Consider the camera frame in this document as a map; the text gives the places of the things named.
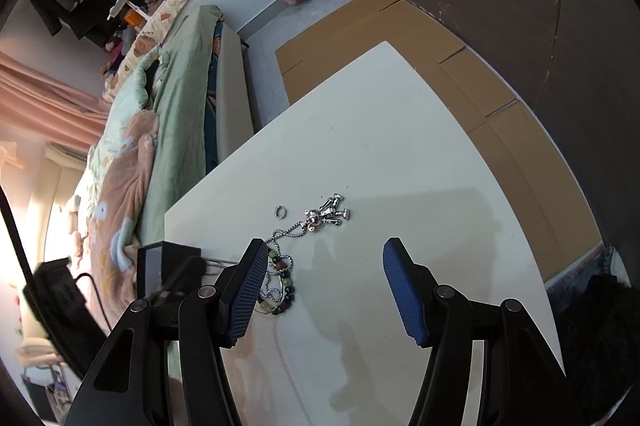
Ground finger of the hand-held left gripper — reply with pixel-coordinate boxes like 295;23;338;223
152;256;206;307

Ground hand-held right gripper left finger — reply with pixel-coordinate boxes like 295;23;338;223
62;238;271;426

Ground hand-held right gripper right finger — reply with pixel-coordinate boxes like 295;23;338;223
382;237;596;426

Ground black jewelry box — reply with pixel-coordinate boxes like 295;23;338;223
136;242;202;299

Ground dark multicolour bead bracelet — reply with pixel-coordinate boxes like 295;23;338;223
257;246;299;317

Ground silver bear pendant necklace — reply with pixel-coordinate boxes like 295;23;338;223
259;192;352;314

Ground pale plush toy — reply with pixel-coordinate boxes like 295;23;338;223
65;193;90;257

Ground pink floral blanket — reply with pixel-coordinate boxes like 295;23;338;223
87;111;161;301

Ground white radiator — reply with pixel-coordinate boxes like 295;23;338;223
45;143;90;167

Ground bed with green sheet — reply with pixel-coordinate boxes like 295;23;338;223
75;6;258;357

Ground light green quilt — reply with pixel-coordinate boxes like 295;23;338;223
80;46;173;217

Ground brown cardboard sheets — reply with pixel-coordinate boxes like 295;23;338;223
275;0;606;281

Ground pile of plush toys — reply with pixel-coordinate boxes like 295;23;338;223
102;28;136;79

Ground cream printed quilt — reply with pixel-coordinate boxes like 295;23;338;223
102;0;236;101

